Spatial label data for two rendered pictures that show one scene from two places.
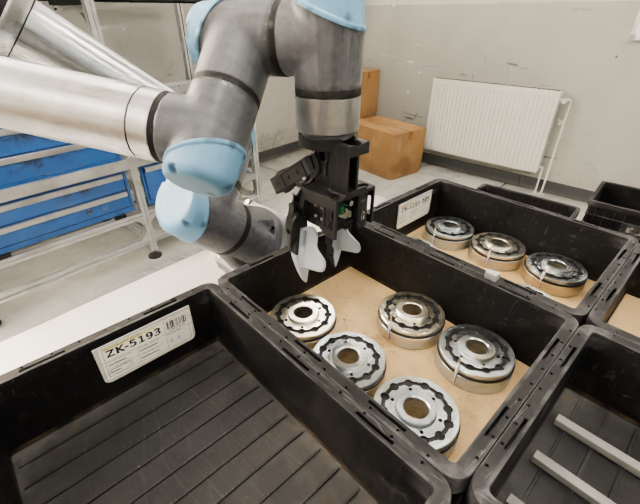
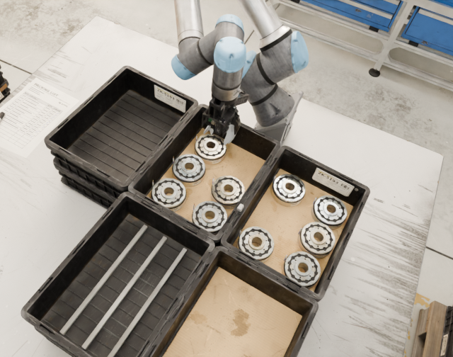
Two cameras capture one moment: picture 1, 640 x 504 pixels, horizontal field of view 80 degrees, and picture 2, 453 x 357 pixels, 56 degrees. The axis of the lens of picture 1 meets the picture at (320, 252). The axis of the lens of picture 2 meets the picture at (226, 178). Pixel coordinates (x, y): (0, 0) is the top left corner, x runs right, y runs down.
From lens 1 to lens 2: 104 cm
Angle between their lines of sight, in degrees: 50
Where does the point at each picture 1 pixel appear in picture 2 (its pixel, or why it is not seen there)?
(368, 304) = (238, 175)
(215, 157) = (177, 67)
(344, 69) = (216, 78)
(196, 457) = (140, 135)
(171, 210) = not seen: hidden behind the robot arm
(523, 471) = (159, 234)
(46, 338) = not seen: hidden behind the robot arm
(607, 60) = not seen: outside the picture
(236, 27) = (214, 35)
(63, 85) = (180, 13)
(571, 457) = (169, 253)
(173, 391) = (163, 118)
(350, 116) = (217, 93)
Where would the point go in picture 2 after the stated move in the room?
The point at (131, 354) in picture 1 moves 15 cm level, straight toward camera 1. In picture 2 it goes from (163, 96) to (132, 121)
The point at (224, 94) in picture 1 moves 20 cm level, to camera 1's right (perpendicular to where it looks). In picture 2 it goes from (193, 52) to (214, 108)
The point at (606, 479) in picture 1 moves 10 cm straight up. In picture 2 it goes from (163, 263) to (162, 248)
